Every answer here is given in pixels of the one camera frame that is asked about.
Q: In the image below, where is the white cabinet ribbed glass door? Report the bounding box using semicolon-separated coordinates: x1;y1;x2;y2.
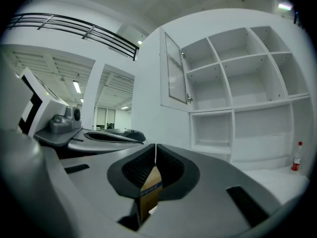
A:
159;26;193;113

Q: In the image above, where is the clear bottle red cap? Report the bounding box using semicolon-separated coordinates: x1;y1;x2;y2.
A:
291;141;304;172

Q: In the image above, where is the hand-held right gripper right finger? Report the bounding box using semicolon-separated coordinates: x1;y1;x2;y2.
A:
141;144;284;238

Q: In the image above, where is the white cabinet shelf unit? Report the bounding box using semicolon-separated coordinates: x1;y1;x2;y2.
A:
159;25;313;171

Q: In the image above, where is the silver fisheye gripper camera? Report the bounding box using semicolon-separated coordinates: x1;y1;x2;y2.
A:
48;105;83;135

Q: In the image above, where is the brown cardboard box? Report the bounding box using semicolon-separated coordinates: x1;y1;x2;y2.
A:
140;166;163;224

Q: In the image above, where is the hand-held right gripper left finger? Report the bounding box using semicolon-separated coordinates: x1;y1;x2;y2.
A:
60;144;157;238

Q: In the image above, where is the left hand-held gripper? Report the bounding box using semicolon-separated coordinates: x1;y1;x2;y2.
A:
16;67;145;155

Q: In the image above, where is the black metal railing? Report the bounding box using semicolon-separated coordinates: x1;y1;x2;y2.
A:
4;12;140;61

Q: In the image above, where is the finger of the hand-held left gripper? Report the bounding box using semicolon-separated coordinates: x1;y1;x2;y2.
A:
103;128;147;141

